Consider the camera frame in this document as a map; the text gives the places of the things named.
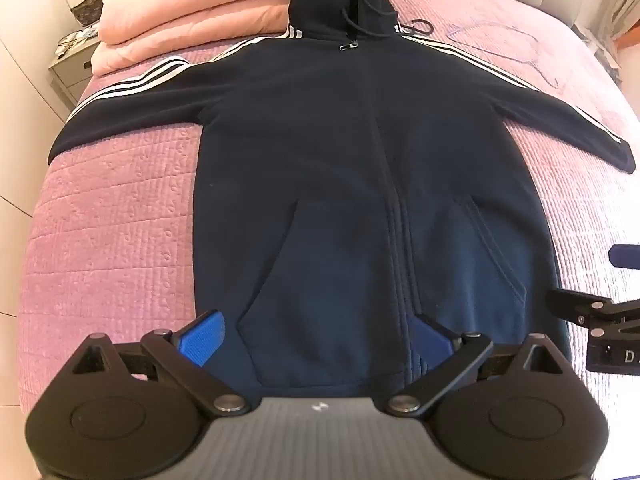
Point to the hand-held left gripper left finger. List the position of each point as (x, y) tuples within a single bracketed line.
[(201, 341)]

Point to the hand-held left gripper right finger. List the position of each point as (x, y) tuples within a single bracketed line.
[(429, 336)]

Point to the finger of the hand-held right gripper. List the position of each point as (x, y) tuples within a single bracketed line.
[(575, 305), (626, 255)]

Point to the navy striped zip hoodie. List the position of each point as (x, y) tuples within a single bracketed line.
[(350, 185)]

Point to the white nightstand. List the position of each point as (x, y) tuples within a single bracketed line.
[(70, 72)]

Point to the black plastic hanger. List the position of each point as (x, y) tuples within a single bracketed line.
[(417, 27)]

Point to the folded pink quilt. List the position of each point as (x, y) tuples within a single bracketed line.
[(200, 15)]

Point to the eyeglasses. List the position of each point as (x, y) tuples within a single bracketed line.
[(67, 40)]

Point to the brown patterned handbag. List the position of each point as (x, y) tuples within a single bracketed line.
[(89, 6)]

